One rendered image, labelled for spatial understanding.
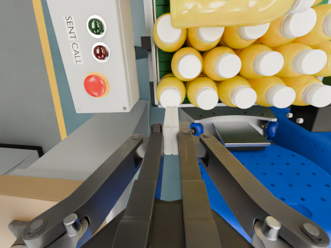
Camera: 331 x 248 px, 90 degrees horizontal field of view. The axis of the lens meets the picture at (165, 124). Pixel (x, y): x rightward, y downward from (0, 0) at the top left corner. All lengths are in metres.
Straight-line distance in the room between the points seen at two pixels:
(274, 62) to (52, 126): 1.80
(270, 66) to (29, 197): 0.62
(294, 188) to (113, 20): 0.40
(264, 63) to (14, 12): 1.72
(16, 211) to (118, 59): 0.52
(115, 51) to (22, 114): 1.78
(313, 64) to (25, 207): 0.72
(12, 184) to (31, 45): 1.29
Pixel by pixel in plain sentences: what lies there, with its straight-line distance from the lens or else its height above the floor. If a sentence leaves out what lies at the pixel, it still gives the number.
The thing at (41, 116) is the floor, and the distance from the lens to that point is 1.91.
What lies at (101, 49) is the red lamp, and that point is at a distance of 0.29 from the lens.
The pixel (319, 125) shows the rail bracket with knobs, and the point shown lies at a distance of 0.54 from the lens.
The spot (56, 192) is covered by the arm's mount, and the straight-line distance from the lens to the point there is 0.57.
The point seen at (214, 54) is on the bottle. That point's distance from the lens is 0.34.
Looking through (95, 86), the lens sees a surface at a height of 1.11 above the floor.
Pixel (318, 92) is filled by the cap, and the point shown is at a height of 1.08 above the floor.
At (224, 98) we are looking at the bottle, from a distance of 0.36.
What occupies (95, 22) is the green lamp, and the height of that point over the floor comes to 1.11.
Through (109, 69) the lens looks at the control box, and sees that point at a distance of 0.30.
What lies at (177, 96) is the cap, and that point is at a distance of 0.31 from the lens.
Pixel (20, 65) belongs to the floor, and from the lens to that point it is 1.86.
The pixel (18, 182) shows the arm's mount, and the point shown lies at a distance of 0.66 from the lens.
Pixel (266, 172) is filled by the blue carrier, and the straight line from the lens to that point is 0.40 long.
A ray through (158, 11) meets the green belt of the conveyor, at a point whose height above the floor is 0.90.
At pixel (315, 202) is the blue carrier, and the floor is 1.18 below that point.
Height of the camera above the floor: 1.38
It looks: 67 degrees down
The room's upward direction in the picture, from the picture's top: 174 degrees counter-clockwise
